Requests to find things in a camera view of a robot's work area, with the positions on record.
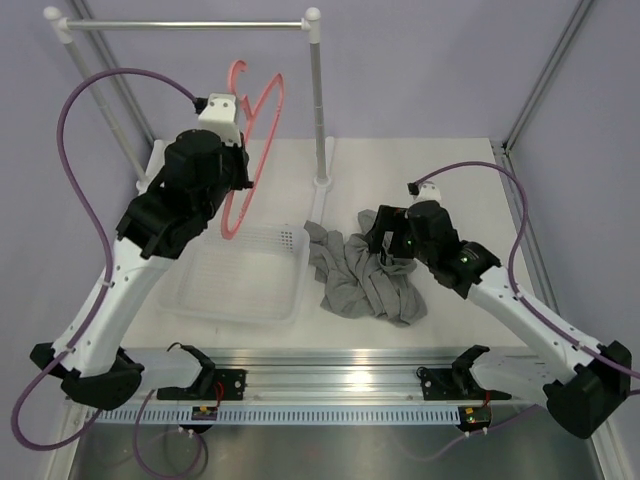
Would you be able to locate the pink plastic hanger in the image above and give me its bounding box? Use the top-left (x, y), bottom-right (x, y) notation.
top-left (219, 59), bottom-right (287, 240)

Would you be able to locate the grey t shirt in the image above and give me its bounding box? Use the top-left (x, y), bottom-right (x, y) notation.
top-left (304, 209), bottom-right (428, 327)

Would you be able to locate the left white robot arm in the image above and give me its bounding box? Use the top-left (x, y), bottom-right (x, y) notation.
top-left (30, 129), bottom-right (253, 410)

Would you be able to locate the white clothes rack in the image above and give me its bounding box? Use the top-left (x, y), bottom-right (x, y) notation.
top-left (43, 7), bottom-right (335, 223)

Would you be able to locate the white plastic basket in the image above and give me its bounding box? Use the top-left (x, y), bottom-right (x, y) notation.
top-left (158, 225), bottom-right (310, 326)

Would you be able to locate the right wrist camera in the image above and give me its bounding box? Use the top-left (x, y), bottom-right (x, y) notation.
top-left (407, 181), bottom-right (442, 204)

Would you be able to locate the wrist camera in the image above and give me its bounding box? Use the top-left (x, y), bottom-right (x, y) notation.
top-left (407, 181), bottom-right (442, 204)
top-left (198, 93), bottom-right (242, 146)

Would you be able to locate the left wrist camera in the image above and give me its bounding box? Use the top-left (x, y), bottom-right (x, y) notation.
top-left (198, 93), bottom-right (242, 146)

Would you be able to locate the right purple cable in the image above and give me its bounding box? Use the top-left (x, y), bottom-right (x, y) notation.
top-left (414, 160), bottom-right (640, 381)

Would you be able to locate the aluminium mounting rail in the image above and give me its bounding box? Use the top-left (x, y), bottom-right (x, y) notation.
top-left (139, 349), bottom-right (546, 402)

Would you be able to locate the white slotted cable duct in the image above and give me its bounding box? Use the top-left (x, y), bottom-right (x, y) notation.
top-left (97, 405), bottom-right (461, 426)

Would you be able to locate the left aluminium frame post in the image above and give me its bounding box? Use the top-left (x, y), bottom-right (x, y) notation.
top-left (69, 0), bottom-right (160, 146)

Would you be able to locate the aluminium frame post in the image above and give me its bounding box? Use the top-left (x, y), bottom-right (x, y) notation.
top-left (69, 0), bottom-right (160, 146)
top-left (501, 0), bottom-right (598, 155)

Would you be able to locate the right aluminium frame post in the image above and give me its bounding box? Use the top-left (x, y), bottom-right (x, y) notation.
top-left (501, 0), bottom-right (598, 155)

